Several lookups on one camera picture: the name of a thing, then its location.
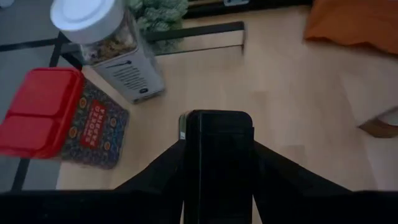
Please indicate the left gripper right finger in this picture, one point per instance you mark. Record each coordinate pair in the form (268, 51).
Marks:
(280, 186)

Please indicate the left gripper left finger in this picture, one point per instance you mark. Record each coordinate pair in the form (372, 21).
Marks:
(161, 180)

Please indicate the red lid paprika tin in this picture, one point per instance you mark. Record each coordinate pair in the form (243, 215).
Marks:
(40, 109)

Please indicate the white lid spice jar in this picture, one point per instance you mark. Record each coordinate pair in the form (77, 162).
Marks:
(87, 15)

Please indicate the artificial green potted plant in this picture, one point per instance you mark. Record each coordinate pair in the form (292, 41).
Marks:
(161, 15)

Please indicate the folded orange cloth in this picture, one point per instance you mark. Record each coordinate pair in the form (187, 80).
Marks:
(357, 25)

